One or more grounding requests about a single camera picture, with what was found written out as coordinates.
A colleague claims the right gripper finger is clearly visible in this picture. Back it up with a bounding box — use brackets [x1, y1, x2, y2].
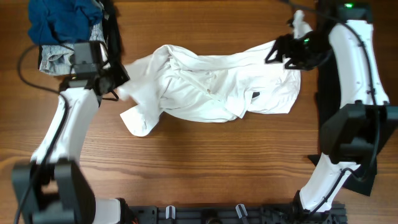
[264, 34, 291, 64]
[284, 58, 306, 70]

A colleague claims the white shirt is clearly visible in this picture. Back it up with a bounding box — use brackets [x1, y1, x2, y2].
[118, 42, 301, 137]

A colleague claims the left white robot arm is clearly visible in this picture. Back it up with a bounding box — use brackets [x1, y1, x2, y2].
[12, 41, 136, 224]

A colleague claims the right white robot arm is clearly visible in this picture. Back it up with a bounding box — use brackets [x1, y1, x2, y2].
[265, 1, 397, 221]

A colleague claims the black folded garment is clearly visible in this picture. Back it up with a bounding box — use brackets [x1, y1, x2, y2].
[38, 0, 121, 71]

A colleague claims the black shirt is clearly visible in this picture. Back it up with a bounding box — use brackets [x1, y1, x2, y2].
[313, 1, 397, 196]

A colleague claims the light denim folded garment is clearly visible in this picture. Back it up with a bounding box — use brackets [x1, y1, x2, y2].
[39, 22, 105, 76]

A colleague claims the blue folded garment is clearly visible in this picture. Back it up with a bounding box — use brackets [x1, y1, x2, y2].
[28, 0, 103, 45]

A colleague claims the left black cable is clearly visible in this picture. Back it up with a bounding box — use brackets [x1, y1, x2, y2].
[12, 43, 75, 224]

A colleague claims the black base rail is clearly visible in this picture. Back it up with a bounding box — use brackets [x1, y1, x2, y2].
[130, 204, 348, 224]

